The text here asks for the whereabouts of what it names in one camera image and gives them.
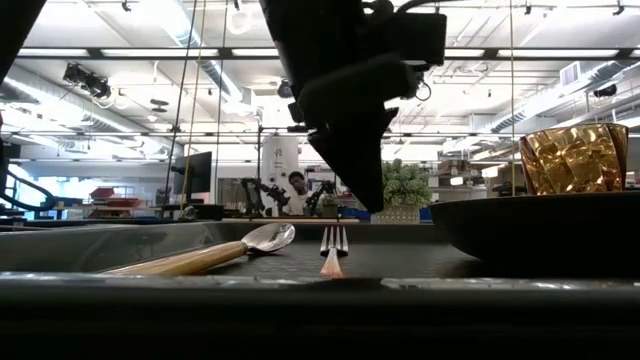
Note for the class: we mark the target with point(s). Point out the red storage bin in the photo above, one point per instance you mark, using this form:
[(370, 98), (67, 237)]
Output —
[(107, 194)]

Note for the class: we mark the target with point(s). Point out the black computer monitor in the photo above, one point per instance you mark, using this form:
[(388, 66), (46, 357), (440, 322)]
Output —
[(197, 172)]

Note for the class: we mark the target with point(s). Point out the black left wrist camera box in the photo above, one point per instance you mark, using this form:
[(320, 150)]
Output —
[(422, 37)]

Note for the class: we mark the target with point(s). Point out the black ceiling spotlight cluster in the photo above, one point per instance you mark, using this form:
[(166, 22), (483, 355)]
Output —
[(87, 80)]

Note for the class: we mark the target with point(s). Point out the black background robot arm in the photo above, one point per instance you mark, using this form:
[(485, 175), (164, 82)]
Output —
[(320, 197), (260, 195)]

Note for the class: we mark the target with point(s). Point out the amber faceted glass cup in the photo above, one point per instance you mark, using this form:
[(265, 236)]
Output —
[(575, 160)]

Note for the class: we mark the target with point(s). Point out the green artificial potted plant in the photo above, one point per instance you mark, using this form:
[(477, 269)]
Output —
[(405, 185)]

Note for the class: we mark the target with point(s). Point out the white cylindrical tank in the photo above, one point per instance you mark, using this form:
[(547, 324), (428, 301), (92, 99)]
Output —
[(277, 160)]

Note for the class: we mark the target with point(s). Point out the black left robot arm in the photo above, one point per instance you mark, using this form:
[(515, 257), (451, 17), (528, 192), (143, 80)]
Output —
[(15, 25)]

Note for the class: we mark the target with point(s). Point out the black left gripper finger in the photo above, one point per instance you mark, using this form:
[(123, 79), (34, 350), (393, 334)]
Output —
[(360, 160)]

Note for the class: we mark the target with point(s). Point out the black metal table frame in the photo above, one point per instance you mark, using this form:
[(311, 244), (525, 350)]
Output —
[(320, 330)]

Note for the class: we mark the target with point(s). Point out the person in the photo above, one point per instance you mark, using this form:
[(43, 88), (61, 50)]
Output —
[(298, 200)]

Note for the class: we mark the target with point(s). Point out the black round plate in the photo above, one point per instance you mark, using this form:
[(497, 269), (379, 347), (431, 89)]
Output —
[(540, 225)]

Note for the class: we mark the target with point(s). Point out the black rectangular tray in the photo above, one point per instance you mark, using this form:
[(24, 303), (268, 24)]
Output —
[(390, 256)]

